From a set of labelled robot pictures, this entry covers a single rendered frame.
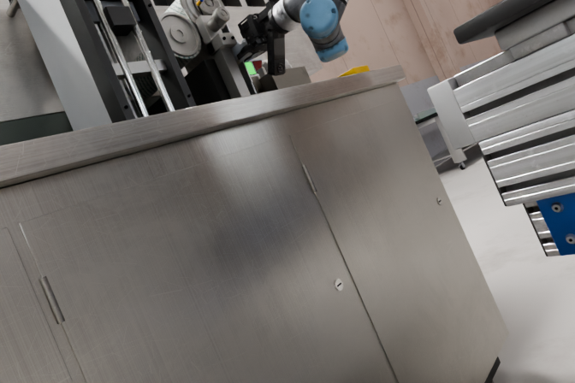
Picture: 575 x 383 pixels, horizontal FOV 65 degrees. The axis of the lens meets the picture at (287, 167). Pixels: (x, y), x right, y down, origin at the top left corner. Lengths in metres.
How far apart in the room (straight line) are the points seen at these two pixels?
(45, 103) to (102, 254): 0.78
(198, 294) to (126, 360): 0.13
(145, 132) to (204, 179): 0.12
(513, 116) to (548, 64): 0.07
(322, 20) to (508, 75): 0.44
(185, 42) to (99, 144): 0.62
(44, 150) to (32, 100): 0.74
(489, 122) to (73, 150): 0.51
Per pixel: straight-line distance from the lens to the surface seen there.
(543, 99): 0.58
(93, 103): 1.10
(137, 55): 1.23
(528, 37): 0.58
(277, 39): 1.19
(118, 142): 0.63
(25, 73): 1.36
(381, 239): 1.00
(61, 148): 0.60
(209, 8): 1.27
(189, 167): 0.71
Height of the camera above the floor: 0.74
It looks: 1 degrees up
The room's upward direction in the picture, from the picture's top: 24 degrees counter-clockwise
